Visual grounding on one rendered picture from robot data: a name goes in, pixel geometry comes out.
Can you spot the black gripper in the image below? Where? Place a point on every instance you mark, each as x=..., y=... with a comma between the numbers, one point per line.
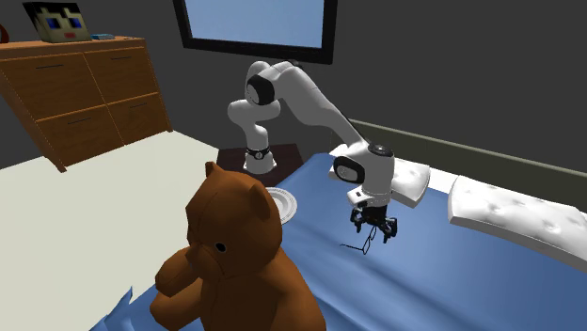
x=372, y=213

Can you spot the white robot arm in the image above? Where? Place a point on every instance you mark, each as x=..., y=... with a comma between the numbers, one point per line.
x=316, y=107

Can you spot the black thin-framed eyeglasses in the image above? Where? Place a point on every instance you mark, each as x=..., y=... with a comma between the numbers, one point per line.
x=353, y=248

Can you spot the small white quilted pillow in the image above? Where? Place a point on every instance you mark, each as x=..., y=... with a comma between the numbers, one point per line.
x=410, y=181

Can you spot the bed with blue sheet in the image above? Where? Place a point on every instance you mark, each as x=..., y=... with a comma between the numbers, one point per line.
x=435, y=279

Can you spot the white round plate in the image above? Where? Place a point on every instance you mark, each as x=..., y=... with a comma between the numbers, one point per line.
x=285, y=204

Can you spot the long white quilted pillow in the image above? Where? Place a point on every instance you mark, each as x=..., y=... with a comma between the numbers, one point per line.
x=509, y=215

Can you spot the brown teddy bear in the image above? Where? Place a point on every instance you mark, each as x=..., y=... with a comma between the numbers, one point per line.
x=229, y=220

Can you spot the black-framed window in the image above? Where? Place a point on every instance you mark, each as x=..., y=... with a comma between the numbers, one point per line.
x=257, y=20

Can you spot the wooden chest of drawers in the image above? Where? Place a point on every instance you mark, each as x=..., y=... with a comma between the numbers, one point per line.
x=69, y=91

